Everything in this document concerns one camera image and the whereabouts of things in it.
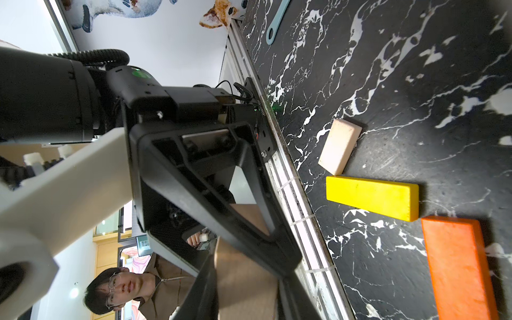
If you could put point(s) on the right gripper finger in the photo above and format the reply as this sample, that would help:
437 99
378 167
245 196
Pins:
54 209

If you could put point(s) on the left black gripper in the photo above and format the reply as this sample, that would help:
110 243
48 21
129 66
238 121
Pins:
180 141

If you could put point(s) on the yellow long block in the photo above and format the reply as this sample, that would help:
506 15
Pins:
391 199

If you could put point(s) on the orange long block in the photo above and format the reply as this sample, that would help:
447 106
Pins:
459 269

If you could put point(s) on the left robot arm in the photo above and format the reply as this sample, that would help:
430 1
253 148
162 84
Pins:
64 98

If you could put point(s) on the person with glasses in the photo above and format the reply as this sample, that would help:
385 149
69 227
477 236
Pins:
161 289

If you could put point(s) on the small natural wood block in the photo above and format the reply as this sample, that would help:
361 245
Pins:
339 145

